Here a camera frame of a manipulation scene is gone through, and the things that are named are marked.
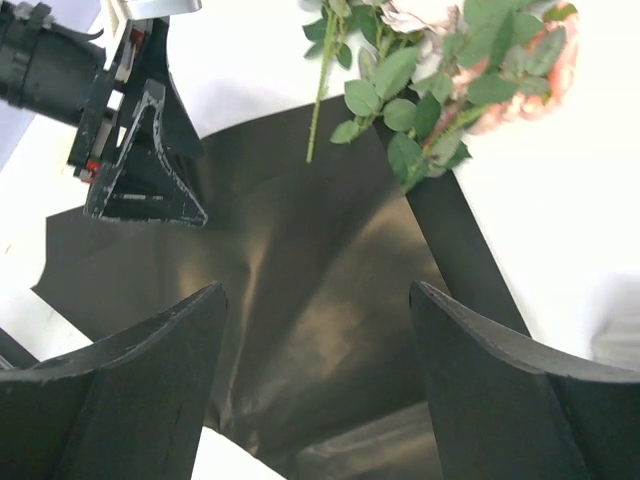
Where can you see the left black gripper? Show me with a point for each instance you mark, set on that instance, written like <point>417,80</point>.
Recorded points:
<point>86,81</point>

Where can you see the pink artificial flower bouquet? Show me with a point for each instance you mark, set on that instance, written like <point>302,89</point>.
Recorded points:
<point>435,72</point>

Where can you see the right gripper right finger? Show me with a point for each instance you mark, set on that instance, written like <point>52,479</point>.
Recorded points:
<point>504,406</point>

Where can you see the black wrapping paper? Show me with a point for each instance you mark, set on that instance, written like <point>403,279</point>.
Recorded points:
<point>318,375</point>

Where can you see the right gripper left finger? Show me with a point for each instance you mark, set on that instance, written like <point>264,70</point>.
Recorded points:
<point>130,406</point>

